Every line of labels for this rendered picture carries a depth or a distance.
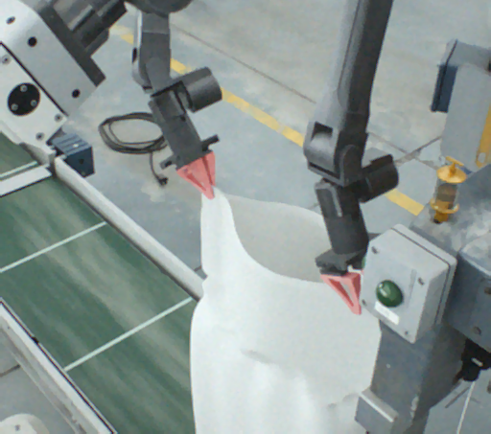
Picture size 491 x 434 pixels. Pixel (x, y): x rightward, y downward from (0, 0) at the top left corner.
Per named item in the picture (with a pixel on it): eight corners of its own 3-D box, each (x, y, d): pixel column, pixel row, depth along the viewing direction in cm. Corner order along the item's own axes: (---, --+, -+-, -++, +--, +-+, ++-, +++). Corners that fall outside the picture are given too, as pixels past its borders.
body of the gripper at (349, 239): (392, 244, 111) (380, 198, 109) (346, 274, 105) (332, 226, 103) (362, 242, 116) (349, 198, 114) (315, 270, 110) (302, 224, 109)
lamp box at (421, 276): (357, 304, 79) (369, 239, 74) (385, 285, 82) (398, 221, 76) (413, 345, 75) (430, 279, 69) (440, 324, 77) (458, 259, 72)
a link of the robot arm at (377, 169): (301, 133, 107) (340, 150, 100) (361, 108, 112) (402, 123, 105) (309, 206, 112) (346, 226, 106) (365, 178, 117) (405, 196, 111)
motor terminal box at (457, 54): (423, 125, 120) (436, 60, 113) (436, 98, 127) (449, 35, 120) (475, 138, 117) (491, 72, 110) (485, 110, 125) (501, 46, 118)
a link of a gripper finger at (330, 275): (395, 302, 111) (380, 244, 109) (363, 324, 107) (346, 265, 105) (362, 297, 116) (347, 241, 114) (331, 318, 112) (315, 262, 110)
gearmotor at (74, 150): (18, 151, 273) (11, 117, 265) (54, 138, 282) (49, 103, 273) (59, 189, 256) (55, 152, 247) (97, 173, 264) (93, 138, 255)
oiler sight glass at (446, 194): (427, 202, 76) (432, 174, 74) (441, 193, 77) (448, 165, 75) (447, 214, 74) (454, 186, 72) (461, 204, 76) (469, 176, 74)
